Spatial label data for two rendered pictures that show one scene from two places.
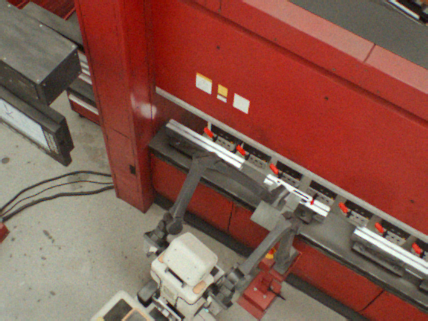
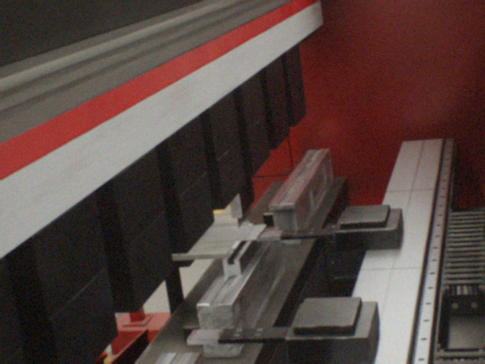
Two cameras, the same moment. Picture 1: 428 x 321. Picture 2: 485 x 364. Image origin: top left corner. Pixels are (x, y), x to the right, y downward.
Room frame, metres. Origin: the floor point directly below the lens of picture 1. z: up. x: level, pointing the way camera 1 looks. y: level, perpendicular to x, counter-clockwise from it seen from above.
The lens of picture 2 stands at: (1.23, -2.06, 1.52)
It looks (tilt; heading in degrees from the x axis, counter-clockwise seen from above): 15 degrees down; 80
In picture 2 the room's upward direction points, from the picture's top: 8 degrees counter-clockwise
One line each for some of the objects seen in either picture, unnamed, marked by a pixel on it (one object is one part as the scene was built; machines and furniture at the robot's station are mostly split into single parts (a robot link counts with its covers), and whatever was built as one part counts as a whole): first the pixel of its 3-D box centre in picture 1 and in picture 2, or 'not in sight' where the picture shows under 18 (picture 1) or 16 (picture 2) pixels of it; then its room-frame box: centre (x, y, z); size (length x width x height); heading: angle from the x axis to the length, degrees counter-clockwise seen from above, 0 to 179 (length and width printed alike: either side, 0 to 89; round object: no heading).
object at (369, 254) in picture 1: (377, 258); not in sight; (1.19, -0.95, 0.89); 0.30 x 0.05 x 0.03; 64
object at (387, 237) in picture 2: not in sight; (327, 228); (1.64, -0.50, 1.01); 0.26 x 0.12 x 0.05; 154
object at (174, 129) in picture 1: (204, 147); (304, 192); (1.75, 0.07, 0.92); 0.50 x 0.06 x 0.10; 64
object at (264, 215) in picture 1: (276, 209); (172, 242); (1.37, -0.37, 1.00); 0.26 x 0.18 x 0.01; 154
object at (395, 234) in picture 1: (395, 226); (114, 228); (1.26, -0.95, 1.21); 0.15 x 0.09 x 0.17; 64
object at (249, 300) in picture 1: (259, 294); not in sight; (1.16, -0.40, 0.06); 0.25 x 0.20 x 0.12; 148
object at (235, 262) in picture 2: (292, 190); (245, 248); (1.50, -0.45, 0.98); 0.20 x 0.03 x 0.03; 64
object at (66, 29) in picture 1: (48, 39); not in sight; (1.83, 0.86, 1.66); 0.40 x 0.24 x 0.07; 64
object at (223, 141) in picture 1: (225, 132); (278, 85); (1.69, -0.05, 1.21); 0.15 x 0.09 x 0.17; 64
